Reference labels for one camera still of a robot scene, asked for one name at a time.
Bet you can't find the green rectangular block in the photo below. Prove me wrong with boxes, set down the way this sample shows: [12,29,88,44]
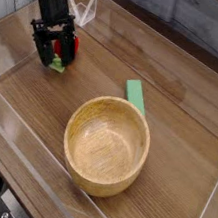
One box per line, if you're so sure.
[126,79,145,115]

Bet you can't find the clear acrylic enclosure walls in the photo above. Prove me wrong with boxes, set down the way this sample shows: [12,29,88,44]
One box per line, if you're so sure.
[0,0,218,218]

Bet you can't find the clear acrylic corner bracket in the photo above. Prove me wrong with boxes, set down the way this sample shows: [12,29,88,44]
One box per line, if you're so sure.
[68,0,98,27]

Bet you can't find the wooden bowl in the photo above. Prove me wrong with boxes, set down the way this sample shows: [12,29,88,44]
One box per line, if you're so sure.
[63,96,151,197]

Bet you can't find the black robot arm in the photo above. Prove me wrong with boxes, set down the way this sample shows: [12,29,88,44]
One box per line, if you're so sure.
[31,0,76,67]

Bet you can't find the red strawberry toy fruit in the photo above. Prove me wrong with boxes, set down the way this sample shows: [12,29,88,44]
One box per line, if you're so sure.
[47,32,82,77]

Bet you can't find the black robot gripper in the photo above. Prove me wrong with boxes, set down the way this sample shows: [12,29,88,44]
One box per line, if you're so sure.
[31,0,76,67]

